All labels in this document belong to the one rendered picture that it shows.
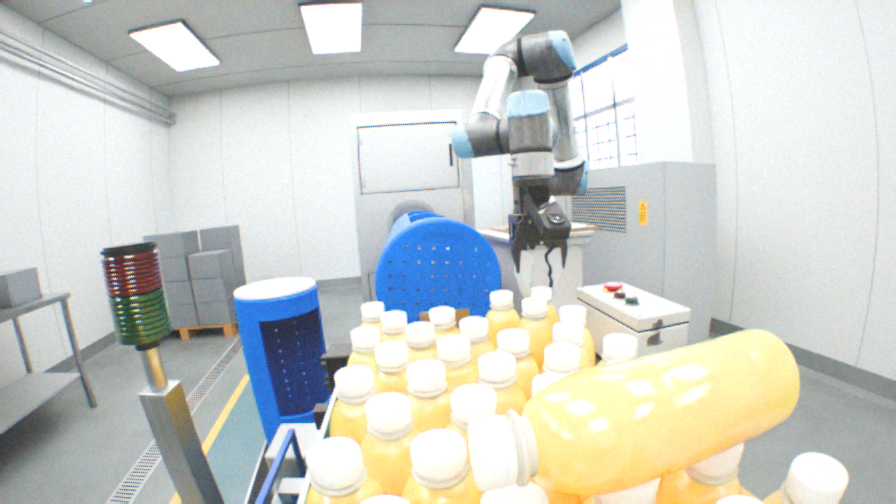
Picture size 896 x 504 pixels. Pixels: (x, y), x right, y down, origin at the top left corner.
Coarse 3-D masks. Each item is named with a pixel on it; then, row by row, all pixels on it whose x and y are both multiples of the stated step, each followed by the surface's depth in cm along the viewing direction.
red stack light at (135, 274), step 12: (144, 252) 30; (156, 252) 31; (108, 264) 27; (120, 264) 27; (132, 264) 28; (144, 264) 29; (156, 264) 31; (108, 276) 27; (120, 276) 27; (132, 276) 28; (144, 276) 29; (156, 276) 30; (108, 288) 27; (120, 288) 27; (132, 288) 28; (144, 288) 29; (156, 288) 30
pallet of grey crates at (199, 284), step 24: (144, 240) 353; (168, 240) 327; (192, 240) 352; (216, 240) 376; (240, 240) 416; (168, 264) 330; (192, 264) 337; (216, 264) 343; (240, 264) 408; (168, 288) 333; (192, 288) 342; (216, 288) 347; (192, 312) 342; (216, 312) 349; (192, 336) 351
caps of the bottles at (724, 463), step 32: (576, 352) 36; (608, 352) 38; (352, 384) 33; (416, 384) 34; (480, 384) 32; (544, 384) 31; (384, 416) 27; (480, 416) 28; (320, 448) 23; (352, 448) 23; (416, 448) 23; (448, 448) 23; (736, 448) 18; (320, 480) 21; (352, 480) 21; (800, 480) 13; (832, 480) 12
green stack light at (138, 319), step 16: (160, 288) 31; (112, 304) 27; (128, 304) 28; (144, 304) 29; (160, 304) 31; (128, 320) 28; (144, 320) 29; (160, 320) 31; (128, 336) 28; (144, 336) 29; (160, 336) 30
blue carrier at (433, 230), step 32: (416, 224) 78; (448, 224) 79; (384, 256) 78; (416, 256) 79; (448, 256) 80; (480, 256) 81; (384, 288) 79; (416, 288) 80; (448, 288) 81; (480, 288) 82; (416, 320) 81
